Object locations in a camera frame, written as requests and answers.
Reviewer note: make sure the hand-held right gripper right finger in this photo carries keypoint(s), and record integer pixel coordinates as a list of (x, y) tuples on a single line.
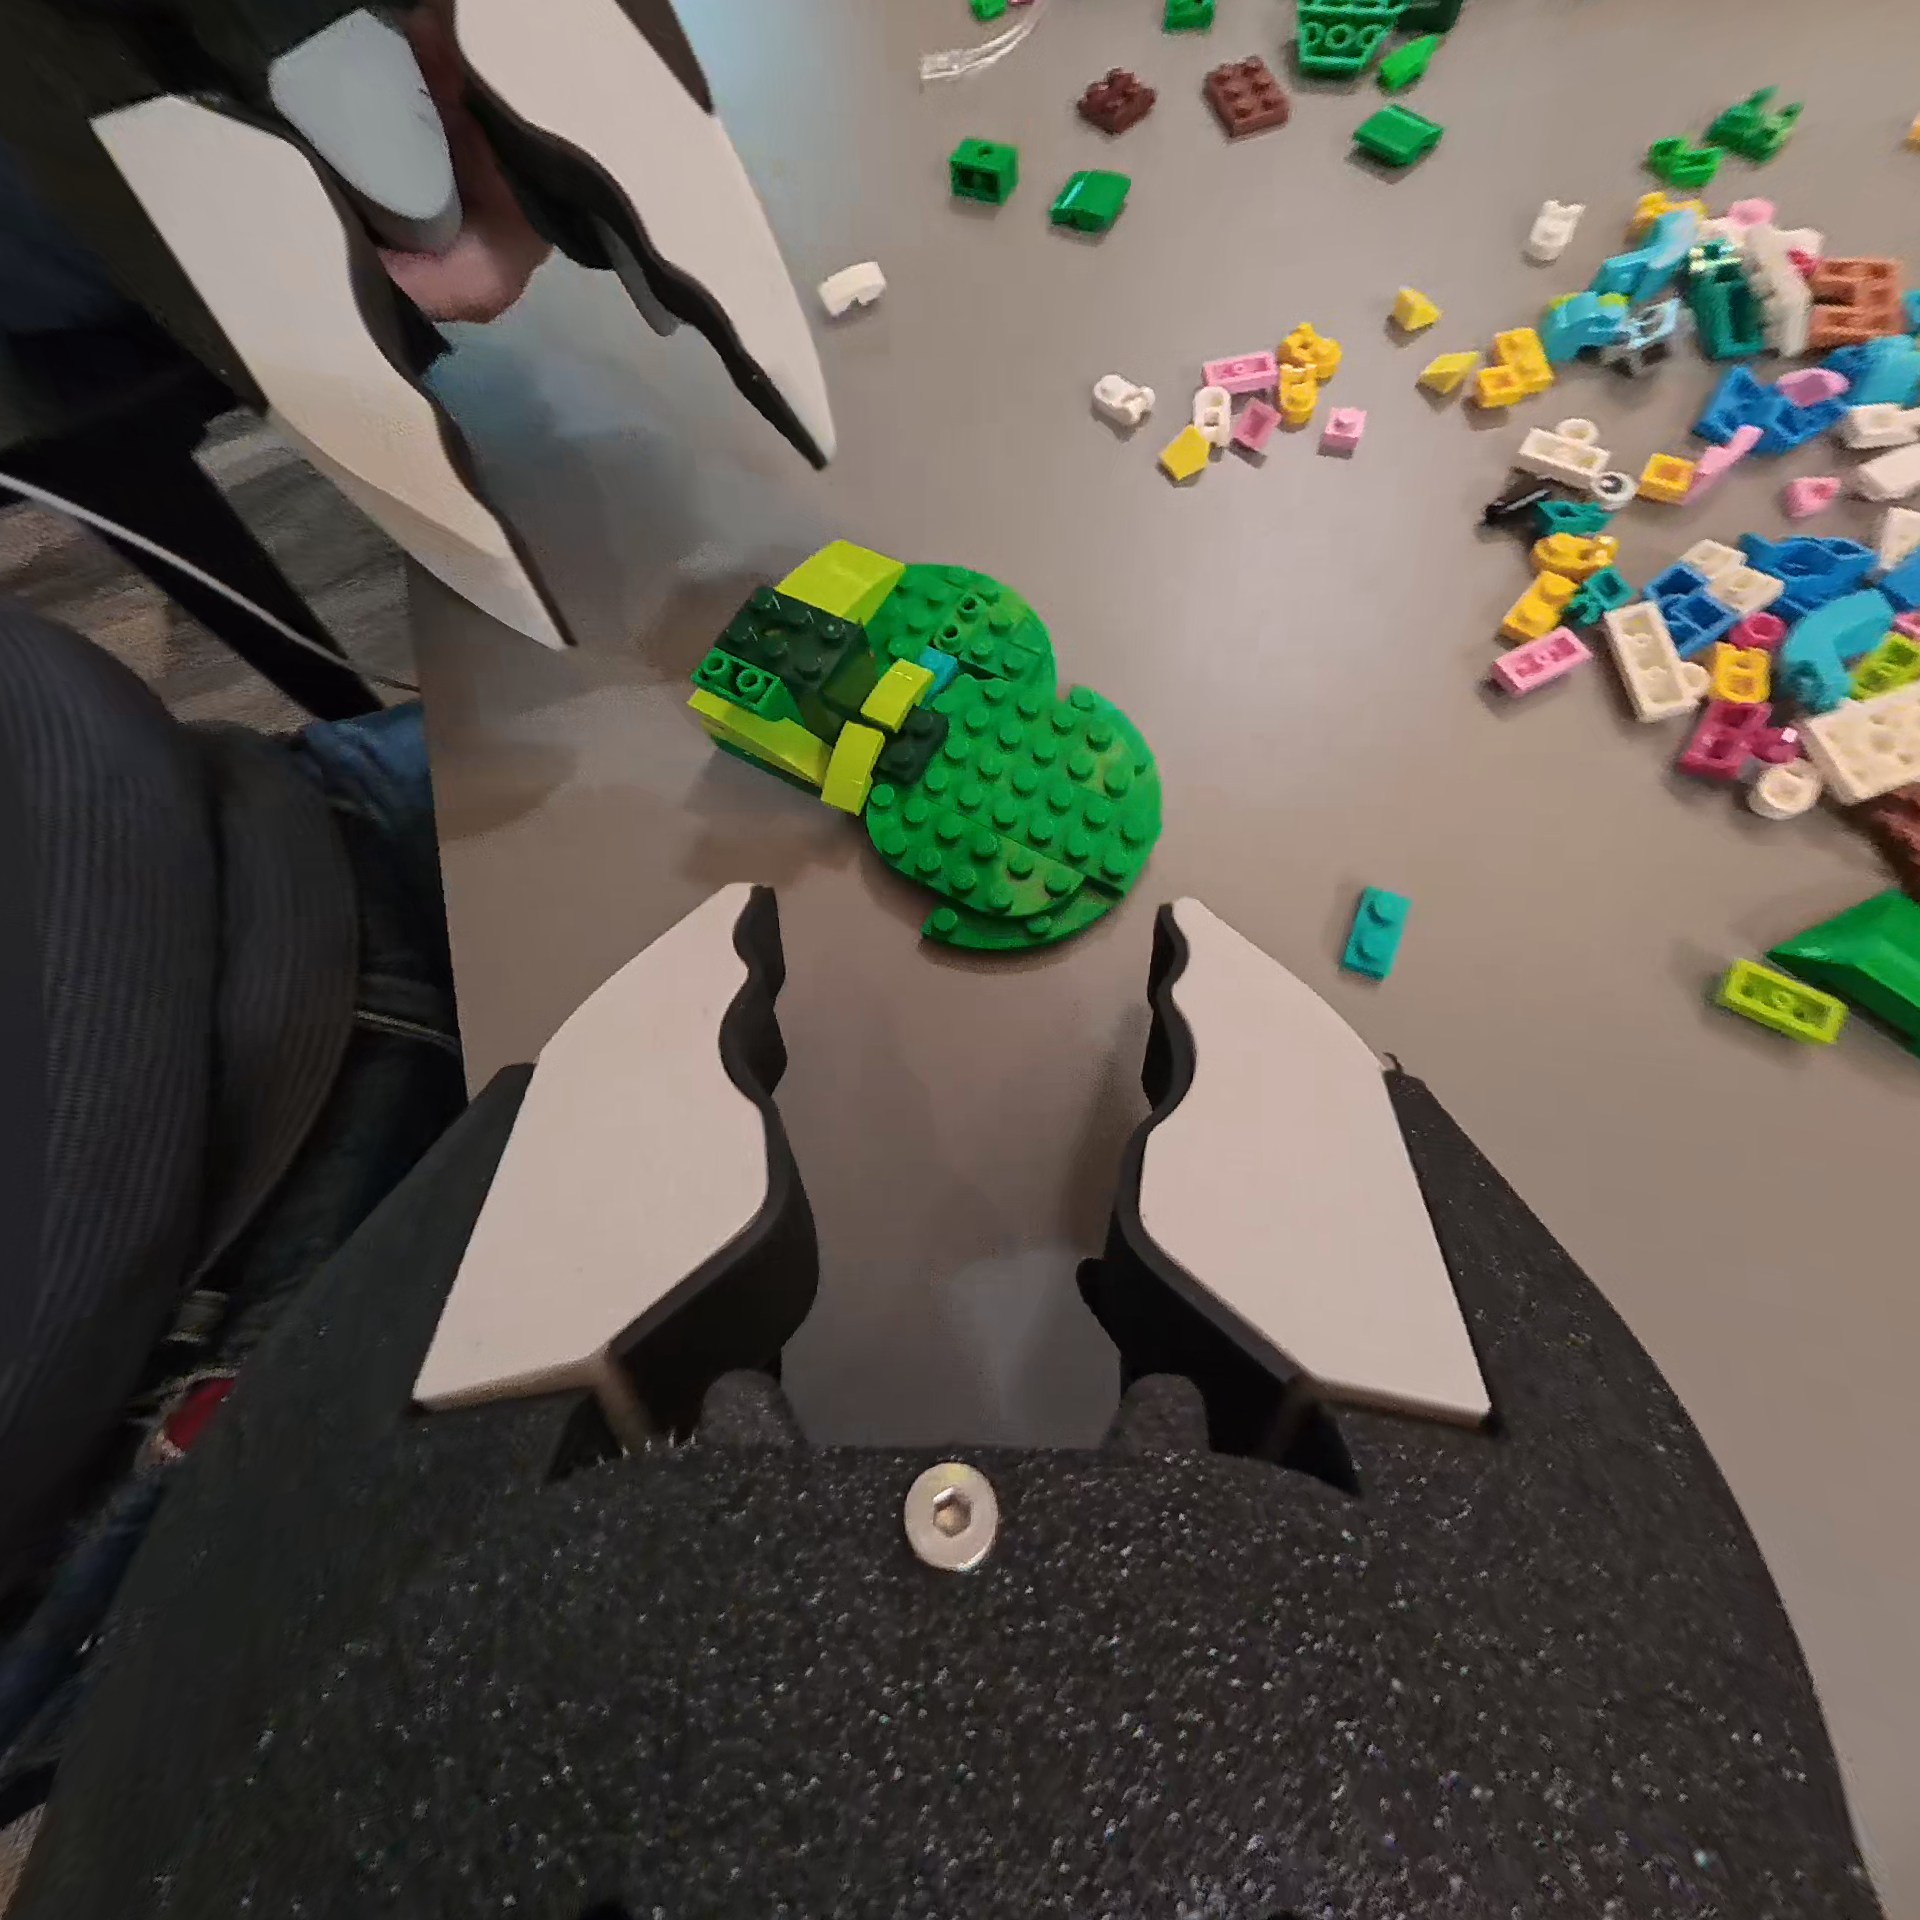
[(1298, 1202)]

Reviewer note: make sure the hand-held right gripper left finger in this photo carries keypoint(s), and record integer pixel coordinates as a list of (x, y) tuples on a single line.
[(615, 1185)]

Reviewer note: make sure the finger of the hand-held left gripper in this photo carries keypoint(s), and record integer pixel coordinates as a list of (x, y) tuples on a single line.
[(301, 329), (677, 181)]

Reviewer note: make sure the teal lego plate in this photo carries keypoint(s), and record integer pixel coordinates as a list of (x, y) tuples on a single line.
[(1377, 934)]

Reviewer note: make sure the green lego build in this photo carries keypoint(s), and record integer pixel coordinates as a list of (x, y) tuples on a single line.
[(1022, 796)]

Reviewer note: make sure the lime lego plate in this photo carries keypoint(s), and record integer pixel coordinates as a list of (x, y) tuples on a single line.
[(1781, 1002)]

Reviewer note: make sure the small white lego brick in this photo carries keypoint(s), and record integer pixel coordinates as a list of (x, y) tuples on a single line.
[(851, 288)]

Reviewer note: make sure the clear curved lego piece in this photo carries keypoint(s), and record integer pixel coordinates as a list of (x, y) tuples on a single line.
[(977, 56)]

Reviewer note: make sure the green curved lego slope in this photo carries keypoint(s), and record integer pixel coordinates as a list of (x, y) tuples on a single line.
[(1089, 201), (1398, 136)]

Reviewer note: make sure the dark brown small lego brick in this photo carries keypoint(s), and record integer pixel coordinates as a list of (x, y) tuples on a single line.
[(1115, 102)]

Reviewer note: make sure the white lego piece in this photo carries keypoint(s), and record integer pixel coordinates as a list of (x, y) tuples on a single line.
[(1122, 398), (1214, 416)]

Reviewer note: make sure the small yellow lego tile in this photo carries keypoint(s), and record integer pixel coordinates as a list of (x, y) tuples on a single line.
[(1184, 454)]

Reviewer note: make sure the small pink lego plate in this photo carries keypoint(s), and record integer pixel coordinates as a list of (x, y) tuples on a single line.
[(1255, 426)]

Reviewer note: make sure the yellow lego clip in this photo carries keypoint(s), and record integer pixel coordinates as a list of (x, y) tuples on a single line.
[(1309, 349), (1298, 398)]

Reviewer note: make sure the pile of green brown lego pieces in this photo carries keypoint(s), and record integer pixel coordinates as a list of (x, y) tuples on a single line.
[(1345, 39)]

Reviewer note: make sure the small pink lego tile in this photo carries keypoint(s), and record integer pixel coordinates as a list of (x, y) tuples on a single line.
[(1345, 432)]

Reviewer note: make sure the pile of colourful lego pieces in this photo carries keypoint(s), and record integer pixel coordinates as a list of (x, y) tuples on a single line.
[(1724, 601)]

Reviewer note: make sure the yellow lego slope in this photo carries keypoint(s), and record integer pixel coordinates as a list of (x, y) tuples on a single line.
[(1414, 311)]

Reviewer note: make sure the white lego clip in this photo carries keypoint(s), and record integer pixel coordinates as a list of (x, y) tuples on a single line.
[(1555, 231)]

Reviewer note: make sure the green lego clip plate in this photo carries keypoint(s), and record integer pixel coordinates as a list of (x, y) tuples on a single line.
[(1752, 128), (1684, 161)]

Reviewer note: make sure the person's left hand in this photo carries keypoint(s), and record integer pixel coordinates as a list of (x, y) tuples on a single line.
[(464, 279)]

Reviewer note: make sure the person's jeans leg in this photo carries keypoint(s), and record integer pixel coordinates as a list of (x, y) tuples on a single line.
[(391, 931)]

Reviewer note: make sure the person's dark striped sweater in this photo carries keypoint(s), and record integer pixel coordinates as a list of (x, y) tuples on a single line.
[(135, 976)]

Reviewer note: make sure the green lego bracket piece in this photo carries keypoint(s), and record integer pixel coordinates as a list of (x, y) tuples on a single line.
[(1189, 14)]

